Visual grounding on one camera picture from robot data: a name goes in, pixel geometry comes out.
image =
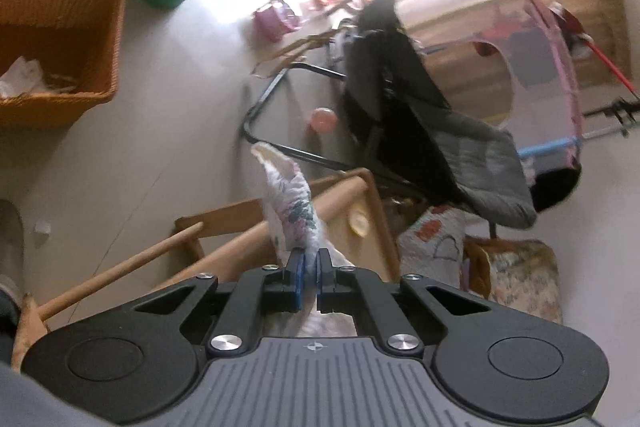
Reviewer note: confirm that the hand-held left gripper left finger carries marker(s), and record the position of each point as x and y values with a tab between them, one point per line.
298	282

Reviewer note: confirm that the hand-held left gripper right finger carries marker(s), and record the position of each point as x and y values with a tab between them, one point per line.
325	282

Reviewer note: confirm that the white floral shirt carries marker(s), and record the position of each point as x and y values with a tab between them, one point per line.
292	207

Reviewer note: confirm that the yellow round wrapper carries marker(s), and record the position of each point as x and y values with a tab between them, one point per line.
358	222

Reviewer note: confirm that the pink ball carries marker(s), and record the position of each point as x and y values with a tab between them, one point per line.
323	119

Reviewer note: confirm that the grey black folding recliner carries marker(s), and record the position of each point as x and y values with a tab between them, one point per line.
415	107

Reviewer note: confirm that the black hanging garment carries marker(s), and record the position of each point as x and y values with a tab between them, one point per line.
555	189

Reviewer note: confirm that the purple toy bucket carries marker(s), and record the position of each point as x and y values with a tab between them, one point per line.
275	22

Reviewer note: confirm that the blue pole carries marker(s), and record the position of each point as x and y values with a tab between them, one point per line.
550	148

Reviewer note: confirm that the pink mesh play tent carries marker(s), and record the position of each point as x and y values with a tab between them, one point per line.
540	57

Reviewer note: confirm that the white paper scraps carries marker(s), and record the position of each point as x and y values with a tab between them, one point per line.
22	77

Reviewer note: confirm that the red hanging toy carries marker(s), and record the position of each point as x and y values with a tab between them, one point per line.
570	27

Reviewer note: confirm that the orange wicker basket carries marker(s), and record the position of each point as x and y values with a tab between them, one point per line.
65	7

